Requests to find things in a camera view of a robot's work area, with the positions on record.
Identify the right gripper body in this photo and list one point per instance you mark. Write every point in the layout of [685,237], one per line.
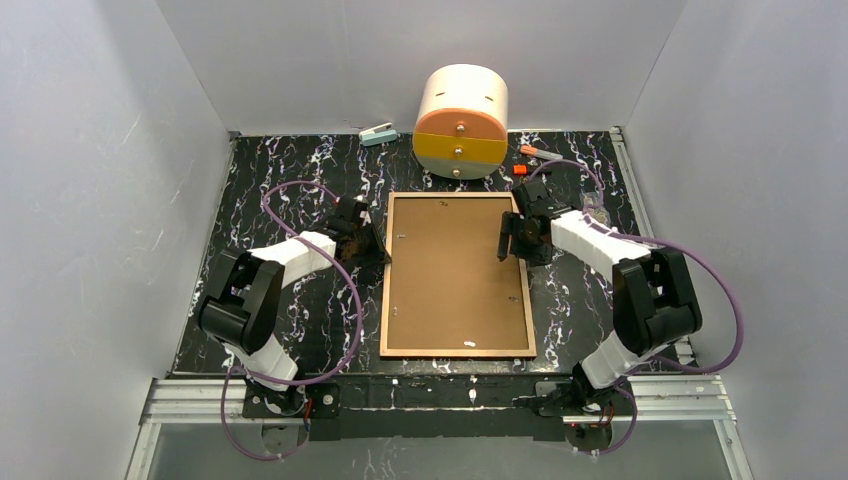
[511,234]

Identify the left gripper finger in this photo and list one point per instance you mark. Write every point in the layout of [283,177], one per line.
[353,253]
[376,252]

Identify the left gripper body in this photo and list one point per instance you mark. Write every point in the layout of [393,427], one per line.
[365,239]

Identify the brown cardboard backing board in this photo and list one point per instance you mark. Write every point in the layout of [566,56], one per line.
[457,272]

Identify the wooden picture frame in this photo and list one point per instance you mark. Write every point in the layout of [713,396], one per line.
[457,352]

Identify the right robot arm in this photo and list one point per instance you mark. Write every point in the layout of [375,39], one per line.
[653,299]

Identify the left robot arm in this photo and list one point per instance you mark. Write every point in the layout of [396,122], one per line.
[240,307]

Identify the orange capped black marker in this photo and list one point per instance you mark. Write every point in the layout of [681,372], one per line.
[520,170]

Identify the clear bag of clips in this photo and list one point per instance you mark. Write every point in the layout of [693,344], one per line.
[592,205]

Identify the orange capped grey marker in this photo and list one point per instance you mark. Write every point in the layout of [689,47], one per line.
[539,153]

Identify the round pastel drawer box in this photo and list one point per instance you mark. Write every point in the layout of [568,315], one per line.
[461,127]

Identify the teal white stapler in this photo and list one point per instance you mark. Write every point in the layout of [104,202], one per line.
[378,135]

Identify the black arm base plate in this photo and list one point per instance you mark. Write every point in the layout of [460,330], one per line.
[359,406]

